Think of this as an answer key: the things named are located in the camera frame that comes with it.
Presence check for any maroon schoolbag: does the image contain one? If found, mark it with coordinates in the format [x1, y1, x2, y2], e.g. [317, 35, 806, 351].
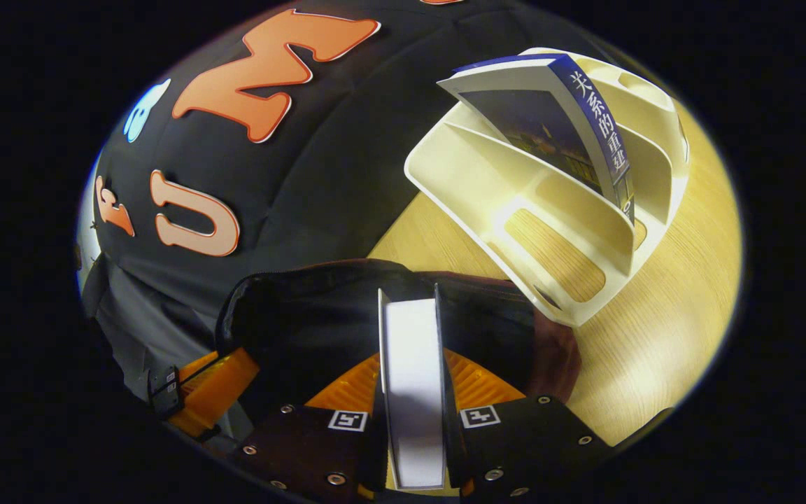
[215, 258, 583, 422]

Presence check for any black cover book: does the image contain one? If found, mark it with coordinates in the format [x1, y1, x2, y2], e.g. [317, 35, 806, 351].
[377, 283, 454, 491]

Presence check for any white plastic bookshelf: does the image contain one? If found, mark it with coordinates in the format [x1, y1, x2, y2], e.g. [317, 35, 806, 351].
[404, 47, 691, 328]

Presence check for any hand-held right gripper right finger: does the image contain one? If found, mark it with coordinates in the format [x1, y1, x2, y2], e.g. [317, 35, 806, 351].
[443, 348, 614, 502]

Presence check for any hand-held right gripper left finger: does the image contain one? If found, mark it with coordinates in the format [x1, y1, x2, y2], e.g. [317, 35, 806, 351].
[235, 352, 386, 502]

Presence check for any blue cover book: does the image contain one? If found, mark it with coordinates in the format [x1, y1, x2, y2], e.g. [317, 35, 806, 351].
[438, 53, 637, 226]

